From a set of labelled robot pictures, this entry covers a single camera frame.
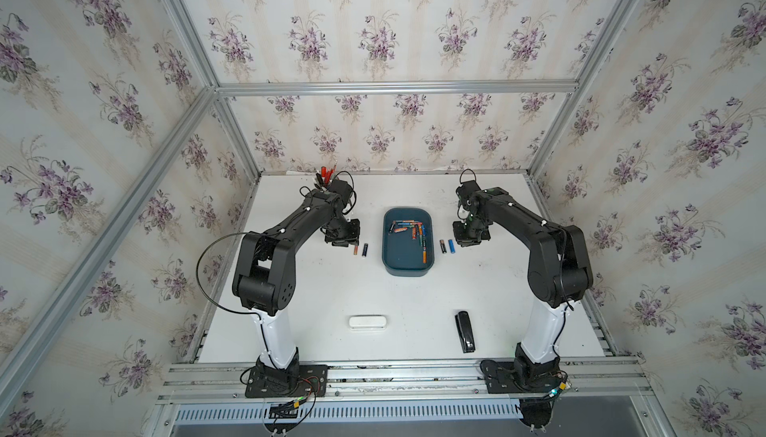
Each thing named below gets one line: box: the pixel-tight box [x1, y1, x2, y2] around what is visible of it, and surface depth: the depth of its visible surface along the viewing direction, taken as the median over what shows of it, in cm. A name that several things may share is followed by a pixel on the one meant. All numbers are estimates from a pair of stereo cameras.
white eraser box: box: [349, 315, 387, 330], surface depth 82 cm
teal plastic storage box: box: [382, 206, 435, 278], surface depth 100 cm
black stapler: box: [454, 310, 476, 355], surface depth 80 cm
